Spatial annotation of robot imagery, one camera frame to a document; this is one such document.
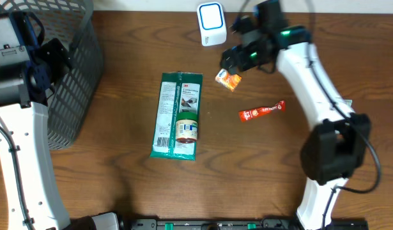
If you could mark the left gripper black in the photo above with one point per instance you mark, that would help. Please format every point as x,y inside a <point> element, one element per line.
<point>54,59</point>

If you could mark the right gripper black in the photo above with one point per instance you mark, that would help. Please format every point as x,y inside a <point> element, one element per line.
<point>243,50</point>

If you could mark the orange tissue pack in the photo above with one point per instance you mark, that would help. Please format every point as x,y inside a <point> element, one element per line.
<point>228,80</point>

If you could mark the red snack bar wrapper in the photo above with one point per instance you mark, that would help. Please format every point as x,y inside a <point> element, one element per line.
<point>261,111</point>

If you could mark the green 3M gloves package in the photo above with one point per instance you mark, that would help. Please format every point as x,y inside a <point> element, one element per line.
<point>179,92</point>

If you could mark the green lid glass jar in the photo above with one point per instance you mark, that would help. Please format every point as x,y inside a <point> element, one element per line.
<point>186,127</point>

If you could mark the mint green wipes packet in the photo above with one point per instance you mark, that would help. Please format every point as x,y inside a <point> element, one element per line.
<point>348,102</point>

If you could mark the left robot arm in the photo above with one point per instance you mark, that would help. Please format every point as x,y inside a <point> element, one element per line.
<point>28,69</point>

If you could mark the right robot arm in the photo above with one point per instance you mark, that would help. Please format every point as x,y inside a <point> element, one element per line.
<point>338,137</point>

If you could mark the white barcode scanner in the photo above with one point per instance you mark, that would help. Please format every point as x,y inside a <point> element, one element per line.
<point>212,24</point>

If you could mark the grey plastic mesh basket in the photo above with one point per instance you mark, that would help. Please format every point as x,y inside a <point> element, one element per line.
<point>70,22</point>

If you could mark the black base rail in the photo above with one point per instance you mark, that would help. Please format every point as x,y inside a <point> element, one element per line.
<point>267,223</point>

